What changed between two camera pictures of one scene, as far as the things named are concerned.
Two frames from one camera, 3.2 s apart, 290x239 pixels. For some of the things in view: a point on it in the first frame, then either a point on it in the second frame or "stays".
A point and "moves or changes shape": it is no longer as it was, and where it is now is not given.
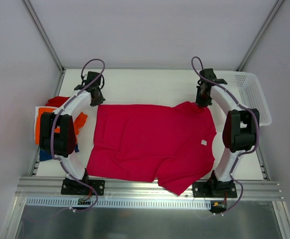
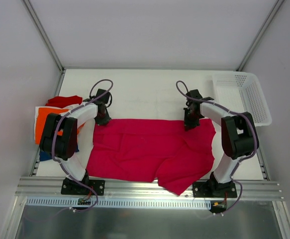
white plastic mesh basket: [247, 89] stays
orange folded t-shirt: [79, 121] stays
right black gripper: [202, 101] → [190, 119]
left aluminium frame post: [44, 35] stays
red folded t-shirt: [56, 101] stays
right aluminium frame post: [274, 10] stays
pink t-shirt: [172, 146] moves or changes shape
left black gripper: [97, 98] → [103, 118]
